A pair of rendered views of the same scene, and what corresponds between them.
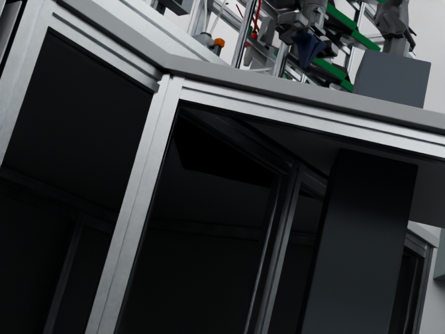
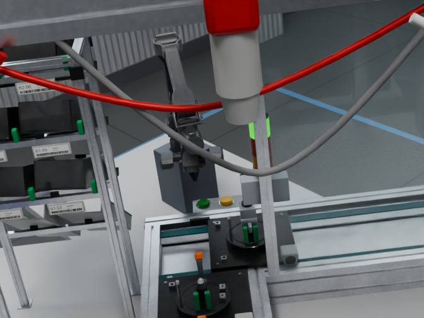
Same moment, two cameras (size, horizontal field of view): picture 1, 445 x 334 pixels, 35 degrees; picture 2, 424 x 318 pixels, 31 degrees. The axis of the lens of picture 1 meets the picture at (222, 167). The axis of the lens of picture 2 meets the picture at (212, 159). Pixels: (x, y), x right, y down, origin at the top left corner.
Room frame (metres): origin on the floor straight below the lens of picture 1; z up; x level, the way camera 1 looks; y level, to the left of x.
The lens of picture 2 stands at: (2.83, 1.39, 2.26)
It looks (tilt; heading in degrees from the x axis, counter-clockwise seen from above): 30 degrees down; 228
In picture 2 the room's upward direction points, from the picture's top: 8 degrees counter-clockwise
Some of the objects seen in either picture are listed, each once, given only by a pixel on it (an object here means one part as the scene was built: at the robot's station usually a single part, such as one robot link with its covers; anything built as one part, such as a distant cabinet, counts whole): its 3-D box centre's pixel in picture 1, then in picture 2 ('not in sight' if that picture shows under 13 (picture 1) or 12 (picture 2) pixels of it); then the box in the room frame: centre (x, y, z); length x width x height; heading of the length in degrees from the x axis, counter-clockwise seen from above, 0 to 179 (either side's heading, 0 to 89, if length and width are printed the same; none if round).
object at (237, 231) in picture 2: not in sight; (250, 235); (1.58, 0.12, 0.98); 0.14 x 0.14 x 0.02
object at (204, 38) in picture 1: (199, 48); (248, 214); (1.59, 0.12, 1.06); 0.08 x 0.04 x 0.07; 47
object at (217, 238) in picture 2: not in sight; (250, 240); (1.58, 0.12, 0.96); 0.24 x 0.24 x 0.02; 47
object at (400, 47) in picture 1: (394, 55); (180, 140); (1.44, -0.31, 1.09); 0.07 x 0.07 x 0.06; 85
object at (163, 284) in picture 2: not in sight; (202, 290); (1.86, 0.21, 1.01); 0.24 x 0.24 x 0.13; 47
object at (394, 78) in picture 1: (383, 110); (186, 174); (1.44, -0.31, 0.96); 0.14 x 0.14 x 0.20; 85
